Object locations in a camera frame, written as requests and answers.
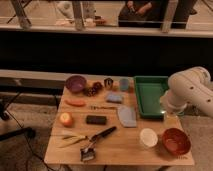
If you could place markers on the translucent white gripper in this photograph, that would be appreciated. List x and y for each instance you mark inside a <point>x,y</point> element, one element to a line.
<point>170,120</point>

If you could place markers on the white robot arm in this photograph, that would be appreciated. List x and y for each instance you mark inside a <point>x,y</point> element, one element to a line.
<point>187,86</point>

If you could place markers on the white round cup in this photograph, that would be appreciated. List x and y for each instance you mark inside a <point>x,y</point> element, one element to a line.
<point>148,138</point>

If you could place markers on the light blue cup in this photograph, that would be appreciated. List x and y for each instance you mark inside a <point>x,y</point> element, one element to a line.
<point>124,84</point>

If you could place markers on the metal cup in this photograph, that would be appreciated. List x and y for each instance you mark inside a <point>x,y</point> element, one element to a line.
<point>108,83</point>

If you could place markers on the dark red pepper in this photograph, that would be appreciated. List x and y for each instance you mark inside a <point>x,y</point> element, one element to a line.
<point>98,85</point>

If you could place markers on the red-brown bowl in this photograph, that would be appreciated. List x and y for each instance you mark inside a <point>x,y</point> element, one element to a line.
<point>176,141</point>

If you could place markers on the green plastic tray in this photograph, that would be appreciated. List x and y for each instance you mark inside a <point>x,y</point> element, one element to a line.
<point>148,90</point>

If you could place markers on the blue grey cloth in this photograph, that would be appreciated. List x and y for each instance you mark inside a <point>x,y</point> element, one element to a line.
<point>127,116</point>

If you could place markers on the blue sponge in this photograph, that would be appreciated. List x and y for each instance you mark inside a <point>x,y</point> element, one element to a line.
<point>114,98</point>

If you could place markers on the black rectangular block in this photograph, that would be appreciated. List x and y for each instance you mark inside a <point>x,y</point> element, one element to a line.
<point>98,120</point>

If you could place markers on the thin dark pen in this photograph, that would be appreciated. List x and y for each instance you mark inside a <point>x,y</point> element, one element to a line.
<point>102,107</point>

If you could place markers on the dark red grapes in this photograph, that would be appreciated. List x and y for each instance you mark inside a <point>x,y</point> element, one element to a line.
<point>90,91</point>

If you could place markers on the orange carrot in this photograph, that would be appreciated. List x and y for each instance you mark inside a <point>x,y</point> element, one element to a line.
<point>76,103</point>

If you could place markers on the purple bowl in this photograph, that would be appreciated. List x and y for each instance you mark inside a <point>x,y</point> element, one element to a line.
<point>76,83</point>

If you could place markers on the red yellow apple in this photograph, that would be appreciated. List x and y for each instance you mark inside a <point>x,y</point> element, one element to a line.
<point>66,119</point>

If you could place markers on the black handled brush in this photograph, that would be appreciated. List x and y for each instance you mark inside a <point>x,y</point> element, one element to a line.
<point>88,152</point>

